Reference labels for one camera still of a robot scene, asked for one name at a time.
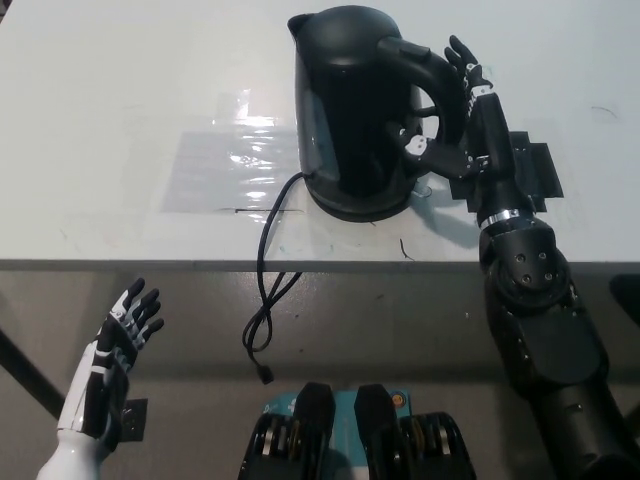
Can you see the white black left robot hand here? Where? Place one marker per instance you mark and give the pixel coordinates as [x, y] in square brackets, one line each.
[95, 380]

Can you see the grey laminated sheet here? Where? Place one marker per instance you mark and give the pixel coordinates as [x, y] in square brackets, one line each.
[220, 175]

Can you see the black round kettle base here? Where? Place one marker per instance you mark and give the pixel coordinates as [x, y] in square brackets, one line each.
[360, 215]

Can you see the black table leg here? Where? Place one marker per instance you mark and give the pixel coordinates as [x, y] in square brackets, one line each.
[30, 372]

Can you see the black tape patch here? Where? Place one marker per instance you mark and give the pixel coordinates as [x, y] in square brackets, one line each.
[540, 170]

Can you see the black electric kettle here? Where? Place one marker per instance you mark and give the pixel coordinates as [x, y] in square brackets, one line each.
[350, 115]

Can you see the black teal robot torso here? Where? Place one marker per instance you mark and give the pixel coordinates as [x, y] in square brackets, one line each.
[365, 435]

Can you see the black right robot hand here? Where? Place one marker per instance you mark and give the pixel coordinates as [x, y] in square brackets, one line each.
[495, 150]

